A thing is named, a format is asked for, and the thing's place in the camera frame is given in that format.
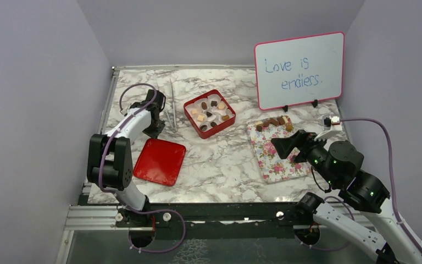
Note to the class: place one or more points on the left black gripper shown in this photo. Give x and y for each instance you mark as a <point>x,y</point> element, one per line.
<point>155,132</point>

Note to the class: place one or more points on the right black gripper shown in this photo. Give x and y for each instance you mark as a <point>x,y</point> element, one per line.
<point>301,139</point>

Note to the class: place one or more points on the metal serving tongs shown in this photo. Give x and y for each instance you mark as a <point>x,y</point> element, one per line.
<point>172,119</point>

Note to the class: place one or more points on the red box lid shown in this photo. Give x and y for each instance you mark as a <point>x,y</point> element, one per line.
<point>160,162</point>

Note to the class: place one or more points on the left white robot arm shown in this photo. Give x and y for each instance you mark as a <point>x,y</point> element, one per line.
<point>110,165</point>

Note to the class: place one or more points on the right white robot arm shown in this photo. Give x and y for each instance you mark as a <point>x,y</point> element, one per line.
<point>340,165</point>

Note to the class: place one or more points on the caramel swirl chocolate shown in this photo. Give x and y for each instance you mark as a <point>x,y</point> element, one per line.
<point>289,127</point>

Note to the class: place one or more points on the red chocolate box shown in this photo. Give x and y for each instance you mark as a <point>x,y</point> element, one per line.
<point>218,118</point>

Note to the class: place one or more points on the floral serving tray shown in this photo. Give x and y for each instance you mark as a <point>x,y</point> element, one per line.
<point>272,167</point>

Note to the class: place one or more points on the pink framed whiteboard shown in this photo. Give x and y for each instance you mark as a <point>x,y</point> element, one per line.
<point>299,70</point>

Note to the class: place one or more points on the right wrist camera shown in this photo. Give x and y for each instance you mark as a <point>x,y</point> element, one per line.
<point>332,126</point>

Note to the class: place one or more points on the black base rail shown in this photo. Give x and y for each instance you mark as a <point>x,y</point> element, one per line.
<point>176,221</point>

